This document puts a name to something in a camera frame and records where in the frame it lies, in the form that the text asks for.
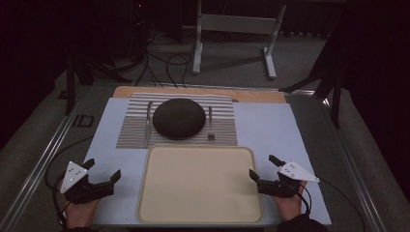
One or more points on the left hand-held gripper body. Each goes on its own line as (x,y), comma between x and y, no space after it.
(73,175)

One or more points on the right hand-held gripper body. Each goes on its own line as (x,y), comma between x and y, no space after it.
(295,171)

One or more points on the beige tray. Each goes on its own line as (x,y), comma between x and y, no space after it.
(199,185)

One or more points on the silver table knife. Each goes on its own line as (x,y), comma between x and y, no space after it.
(148,127)

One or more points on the silver fork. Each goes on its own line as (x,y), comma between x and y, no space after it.
(210,124)

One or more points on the dark round plate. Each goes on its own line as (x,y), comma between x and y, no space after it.
(179,119)

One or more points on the person's right hand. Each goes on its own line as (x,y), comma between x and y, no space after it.
(291,208)

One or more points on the person's left hand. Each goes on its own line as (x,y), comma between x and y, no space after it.
(80,214)

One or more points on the light blue table sheet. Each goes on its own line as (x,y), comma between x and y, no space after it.
(267,132)

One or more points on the striped placemat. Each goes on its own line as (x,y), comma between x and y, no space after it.
(135,135)

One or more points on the black angled stand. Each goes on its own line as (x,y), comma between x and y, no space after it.
(335,106)

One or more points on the black tripod stand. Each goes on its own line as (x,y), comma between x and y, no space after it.
(70,83)

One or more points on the grey metal stand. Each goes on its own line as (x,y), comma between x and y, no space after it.
(237,24)

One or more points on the aluminium floor rail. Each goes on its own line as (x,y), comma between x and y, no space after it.
(354,180)
(38,167)

